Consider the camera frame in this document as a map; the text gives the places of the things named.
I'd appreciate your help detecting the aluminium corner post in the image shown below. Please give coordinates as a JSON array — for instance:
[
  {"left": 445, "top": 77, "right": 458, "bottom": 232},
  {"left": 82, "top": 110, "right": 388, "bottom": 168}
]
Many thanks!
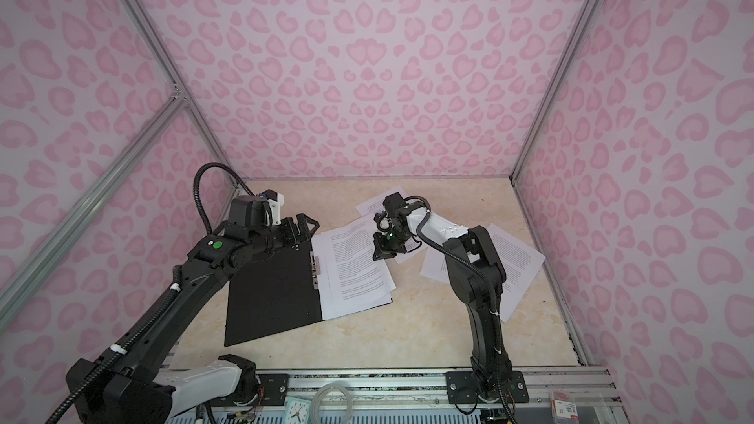
[
  {"left": 510, "top": 0, "right": 605, "bottom": 186},
  {"left": 119, "top": 0, "right": 231, "bottom": 166}
]

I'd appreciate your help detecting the grey and black file folder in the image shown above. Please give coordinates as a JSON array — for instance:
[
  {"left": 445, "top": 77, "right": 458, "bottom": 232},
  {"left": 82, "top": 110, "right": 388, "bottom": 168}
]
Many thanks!
[{"left": 223, "top": 239, "right": 394, "bottom": 347}]

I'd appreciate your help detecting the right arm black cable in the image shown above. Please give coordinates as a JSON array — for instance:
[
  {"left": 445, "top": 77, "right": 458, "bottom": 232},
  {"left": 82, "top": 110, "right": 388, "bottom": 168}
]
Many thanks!
[{"left": 405, "top": 195, "right": 508, "bottom": 331}]

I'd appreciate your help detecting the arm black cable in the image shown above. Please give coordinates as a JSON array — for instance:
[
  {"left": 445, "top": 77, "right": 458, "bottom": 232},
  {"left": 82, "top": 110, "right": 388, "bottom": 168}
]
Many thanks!
[
  {"left": 405, "top": 195, "right": 508, "bottom": 331},
  {"left": 45, "top": 162, "right": 254, "bottom": 424}
]

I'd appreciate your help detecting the printed paper sheet corner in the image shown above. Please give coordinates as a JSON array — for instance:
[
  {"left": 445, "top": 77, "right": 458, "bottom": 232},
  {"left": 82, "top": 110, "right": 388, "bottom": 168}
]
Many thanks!
[{"left": 355, "top": 186, "right": 408, "bottom": 216}]

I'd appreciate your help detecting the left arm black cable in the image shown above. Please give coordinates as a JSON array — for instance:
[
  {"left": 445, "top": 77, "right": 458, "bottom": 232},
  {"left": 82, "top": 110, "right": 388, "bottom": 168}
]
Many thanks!
[{"left": 45, "top": 162, "right": 254, "bottom": 424}]

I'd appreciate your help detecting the aluminium corner post right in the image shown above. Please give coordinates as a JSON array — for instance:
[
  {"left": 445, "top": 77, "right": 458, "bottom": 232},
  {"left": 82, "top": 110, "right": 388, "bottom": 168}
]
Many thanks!
[{"left": 510, "top": 0, "right": 605, "bottom": 186}]

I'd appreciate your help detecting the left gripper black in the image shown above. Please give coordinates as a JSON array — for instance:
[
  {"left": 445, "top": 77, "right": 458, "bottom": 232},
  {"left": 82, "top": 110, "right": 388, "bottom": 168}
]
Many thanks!
[{"left": 250, "top": 211, "right": 319, "bottom": 256}]

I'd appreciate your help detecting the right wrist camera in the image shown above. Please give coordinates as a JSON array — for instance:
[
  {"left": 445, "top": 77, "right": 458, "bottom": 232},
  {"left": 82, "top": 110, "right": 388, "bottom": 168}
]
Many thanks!
[{"left": 383, "top": 192, "right": 414, "bottom": 226}]

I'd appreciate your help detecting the aluminium corner post left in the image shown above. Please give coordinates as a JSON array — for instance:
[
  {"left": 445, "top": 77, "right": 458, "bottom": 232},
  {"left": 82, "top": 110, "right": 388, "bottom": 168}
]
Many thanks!
[{"left": 119, "top": 0, "right": 231, "bottom": 166}]

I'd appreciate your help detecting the small teal clock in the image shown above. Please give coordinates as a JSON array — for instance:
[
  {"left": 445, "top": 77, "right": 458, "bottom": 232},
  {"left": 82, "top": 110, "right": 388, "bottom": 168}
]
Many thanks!
[{"left": 283, "top": 398, "right": 311, "bottom": 424}]

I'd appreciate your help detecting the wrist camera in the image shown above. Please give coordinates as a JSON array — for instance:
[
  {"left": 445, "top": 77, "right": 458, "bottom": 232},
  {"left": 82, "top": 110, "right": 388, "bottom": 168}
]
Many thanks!
[
  {"left": 383, "top": 192, "right": 414, "bottom": 226},
  {"left": 259, "top": 190, "right": 285, "bottom": 226}
]

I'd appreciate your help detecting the clear tube loop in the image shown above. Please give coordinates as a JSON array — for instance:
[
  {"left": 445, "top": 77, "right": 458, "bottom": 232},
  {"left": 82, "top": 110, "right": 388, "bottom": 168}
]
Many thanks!
[{"left": 309, "top": 382, "right": 355, "bottom": 424}]

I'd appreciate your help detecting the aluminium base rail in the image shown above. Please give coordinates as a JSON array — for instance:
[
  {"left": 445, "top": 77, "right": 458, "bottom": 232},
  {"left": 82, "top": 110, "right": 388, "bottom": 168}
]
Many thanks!
[{"left": 170, "top": 366, "right": 628, "bottom": 424}]

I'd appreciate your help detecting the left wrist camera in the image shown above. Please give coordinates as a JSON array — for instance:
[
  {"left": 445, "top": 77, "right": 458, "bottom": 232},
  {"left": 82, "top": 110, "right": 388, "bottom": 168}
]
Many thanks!
[{"left": 259, "top": 190, "right": 285, "bottom": 226}]

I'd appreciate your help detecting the aluminium diagonal frame bar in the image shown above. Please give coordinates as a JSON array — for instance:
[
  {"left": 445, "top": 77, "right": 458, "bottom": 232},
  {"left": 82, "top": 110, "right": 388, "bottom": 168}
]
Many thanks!
[{"left": 1, "top": 91, "right": 185, "bottom": 331}]

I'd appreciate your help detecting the red white label box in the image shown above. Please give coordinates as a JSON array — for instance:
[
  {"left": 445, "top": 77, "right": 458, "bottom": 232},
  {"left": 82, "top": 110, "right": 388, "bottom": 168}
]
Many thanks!
[{"left": 550, "top": 390, "right": 580, "bottom": 424}]

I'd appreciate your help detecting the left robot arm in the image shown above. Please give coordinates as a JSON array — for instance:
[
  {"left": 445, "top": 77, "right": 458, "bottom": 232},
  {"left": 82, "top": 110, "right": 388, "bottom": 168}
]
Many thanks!
[{"left": 47, "top": 194, "right": 320, "bottom": 423}]

